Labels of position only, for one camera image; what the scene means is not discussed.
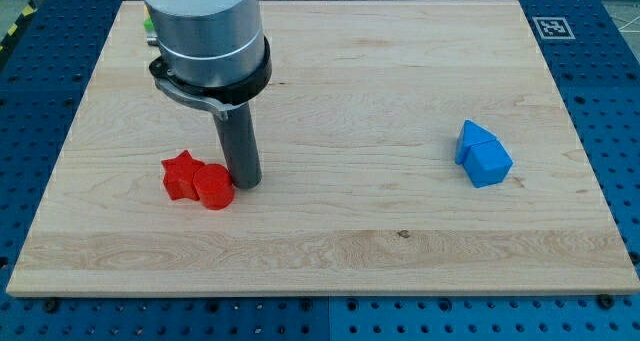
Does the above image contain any red cylinder block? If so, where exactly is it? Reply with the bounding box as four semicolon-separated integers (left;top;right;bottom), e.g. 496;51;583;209
193;164;235;210

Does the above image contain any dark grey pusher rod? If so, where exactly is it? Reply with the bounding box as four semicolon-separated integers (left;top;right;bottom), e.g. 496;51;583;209
214;103;262;189

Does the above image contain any red star block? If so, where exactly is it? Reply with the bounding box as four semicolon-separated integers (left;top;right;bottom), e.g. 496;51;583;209
161;150;205;201

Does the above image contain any white fiducial marker tag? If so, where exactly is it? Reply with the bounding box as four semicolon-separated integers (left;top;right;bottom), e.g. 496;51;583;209
533;16;575;40

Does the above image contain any blue triangular prism block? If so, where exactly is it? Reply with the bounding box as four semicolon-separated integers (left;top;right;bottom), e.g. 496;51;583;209
455;119;497;165

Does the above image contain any blue cube block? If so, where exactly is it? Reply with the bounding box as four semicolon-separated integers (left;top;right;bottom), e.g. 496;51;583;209
462;140;513;188

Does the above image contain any light wooden board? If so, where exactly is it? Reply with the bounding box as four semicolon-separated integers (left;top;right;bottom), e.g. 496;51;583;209
7;0;639;298

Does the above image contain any green block behind arm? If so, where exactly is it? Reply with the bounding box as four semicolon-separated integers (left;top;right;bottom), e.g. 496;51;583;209
143;18;154;32

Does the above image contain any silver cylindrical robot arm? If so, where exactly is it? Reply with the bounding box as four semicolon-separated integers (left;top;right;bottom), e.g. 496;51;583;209
144;0;270;121

